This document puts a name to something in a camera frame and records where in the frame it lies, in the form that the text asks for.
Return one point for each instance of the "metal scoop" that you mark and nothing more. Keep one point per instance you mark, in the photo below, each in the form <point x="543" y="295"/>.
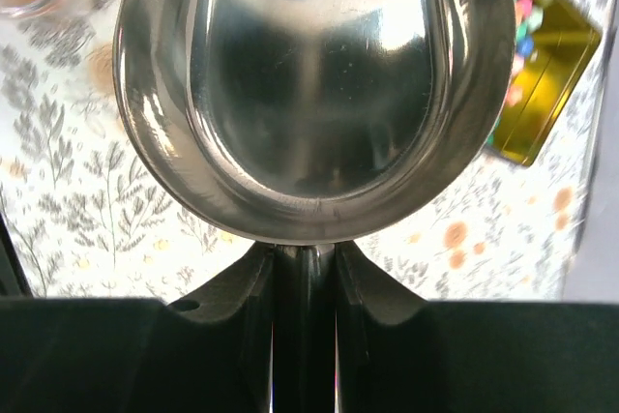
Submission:
<point x="306" y="124"/>

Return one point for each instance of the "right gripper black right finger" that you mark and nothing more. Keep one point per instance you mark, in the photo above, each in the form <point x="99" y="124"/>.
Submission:
<point x="401" y="353"/>

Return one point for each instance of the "dark tin of star candies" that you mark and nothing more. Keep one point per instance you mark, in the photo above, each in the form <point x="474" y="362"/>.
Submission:
<point x="555" y="43"/>

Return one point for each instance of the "floral table mat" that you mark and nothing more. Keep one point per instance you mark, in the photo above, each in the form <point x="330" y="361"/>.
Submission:
<point x="87" y="219"/>

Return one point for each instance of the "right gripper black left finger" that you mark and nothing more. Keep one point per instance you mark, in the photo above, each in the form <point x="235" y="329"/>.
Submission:
<point x="207" y="352"/>

